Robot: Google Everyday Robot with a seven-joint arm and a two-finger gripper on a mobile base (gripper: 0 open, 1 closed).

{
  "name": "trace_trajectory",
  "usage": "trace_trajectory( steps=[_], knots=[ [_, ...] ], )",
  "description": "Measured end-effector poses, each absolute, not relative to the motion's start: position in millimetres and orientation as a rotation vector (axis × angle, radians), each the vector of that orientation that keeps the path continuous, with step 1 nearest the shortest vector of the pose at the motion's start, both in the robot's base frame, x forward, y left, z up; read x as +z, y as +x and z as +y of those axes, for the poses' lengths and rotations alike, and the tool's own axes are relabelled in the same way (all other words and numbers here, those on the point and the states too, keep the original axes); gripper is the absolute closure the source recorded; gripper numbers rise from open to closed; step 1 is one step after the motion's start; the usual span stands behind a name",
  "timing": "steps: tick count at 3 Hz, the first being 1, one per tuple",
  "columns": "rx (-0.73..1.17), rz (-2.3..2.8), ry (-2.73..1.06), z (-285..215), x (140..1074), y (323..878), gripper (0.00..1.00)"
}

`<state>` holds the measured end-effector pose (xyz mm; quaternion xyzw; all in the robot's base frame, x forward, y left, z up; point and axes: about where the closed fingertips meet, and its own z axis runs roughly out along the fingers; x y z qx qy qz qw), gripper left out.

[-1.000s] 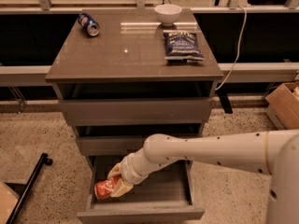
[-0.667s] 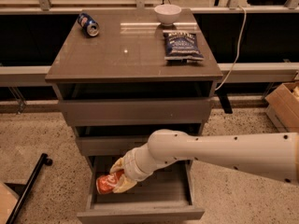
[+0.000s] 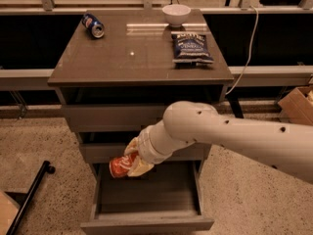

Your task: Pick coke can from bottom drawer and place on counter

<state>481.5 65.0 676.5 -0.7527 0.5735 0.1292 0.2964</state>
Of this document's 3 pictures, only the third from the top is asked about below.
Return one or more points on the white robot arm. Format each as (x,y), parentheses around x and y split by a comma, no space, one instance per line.
(285,146)

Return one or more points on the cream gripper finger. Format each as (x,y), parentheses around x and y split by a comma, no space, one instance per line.
(132,147)
(138,166)

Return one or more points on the black metal leg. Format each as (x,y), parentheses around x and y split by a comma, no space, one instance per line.
(45,168)

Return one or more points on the grey bottom drawer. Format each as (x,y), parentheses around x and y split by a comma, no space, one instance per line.
(166,199)

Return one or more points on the red coke can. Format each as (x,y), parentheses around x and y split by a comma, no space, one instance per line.
(119,167)

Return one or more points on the grey three-drawer cabinet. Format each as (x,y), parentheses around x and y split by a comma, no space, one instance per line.
(136,50)

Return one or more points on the grey drawer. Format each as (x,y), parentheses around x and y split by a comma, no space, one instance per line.
(100,147)
(127,108)
(166,199)

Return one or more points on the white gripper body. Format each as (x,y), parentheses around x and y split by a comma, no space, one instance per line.
(146,147)

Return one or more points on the cardboard box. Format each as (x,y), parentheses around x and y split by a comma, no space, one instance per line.
(298,105)

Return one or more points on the blue chip bag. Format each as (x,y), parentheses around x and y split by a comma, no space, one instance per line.
(190,47)

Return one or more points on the white bowl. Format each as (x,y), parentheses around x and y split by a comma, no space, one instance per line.
(176,14)

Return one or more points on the grey middle drawer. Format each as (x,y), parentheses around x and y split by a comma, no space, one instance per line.
(100,147)

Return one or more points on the wooden board corner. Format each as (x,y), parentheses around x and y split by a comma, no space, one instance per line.
(8,210)

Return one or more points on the grey top drawer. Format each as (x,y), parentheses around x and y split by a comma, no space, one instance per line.
(127,108)

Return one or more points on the blue pepsi can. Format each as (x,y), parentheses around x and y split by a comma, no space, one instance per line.
(93,25)

